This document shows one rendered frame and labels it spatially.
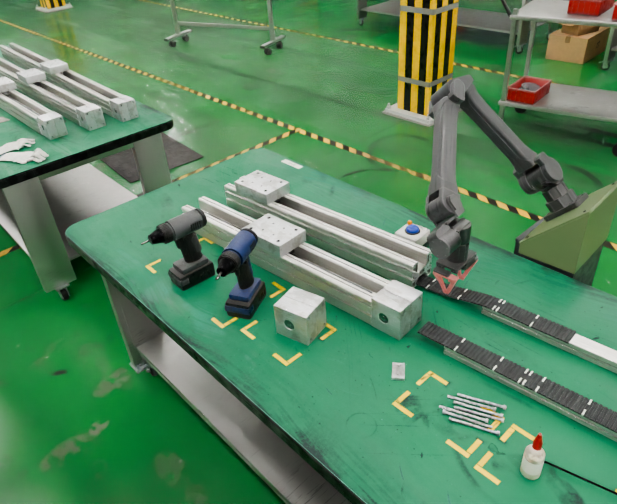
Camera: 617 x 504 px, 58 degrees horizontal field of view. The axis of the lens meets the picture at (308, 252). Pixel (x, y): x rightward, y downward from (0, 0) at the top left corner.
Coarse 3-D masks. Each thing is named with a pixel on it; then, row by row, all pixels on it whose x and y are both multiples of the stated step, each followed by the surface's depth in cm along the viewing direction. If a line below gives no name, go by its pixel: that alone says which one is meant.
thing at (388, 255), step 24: (288, 216) 182; (312, 216) 186; (336, 216) 178; (312, 240) 180; (336, 240) 171; (360, 240) 166; (384, 240) 167; (360, 264) 169; (384, 264) 161; (408, 264) 155
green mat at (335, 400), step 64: (192, 192) 216; (320, 192) 209; (128, 256) 182; (512, 256) 169; (192, 320) 154; (448, 320) 147; (576, 320) 144; (256, 384) 133; (320, 384) 132; (384, 384) 131; (448, 384) 130; (576, 384) 127; (320, 448) 118; (384, 448) 117; (448, 448) 116; (512, 448) 115; (576, 448) 114
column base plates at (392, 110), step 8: (40, 8) 966; (56, 8) 959; (64, 8) 967; (384, 112) 476; (392, 112) 472; (400, 112) 466; (408, 112) 465; (408, 120) 461; (416, 120) 456; (424, 120) 450; (432, 120) 450
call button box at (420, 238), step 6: (402, 228) 174; (420, 228) 174; (426, 228) 173; (396, 234) 172; (402, 234) 171; (408, 234) 171; (414, 234) 171; (420, 234) 171; (426, 234) 172; (408, 240) 170; (414, 240) 169; (420, 240) 170; (426, 240) 173; (426, 246) 175
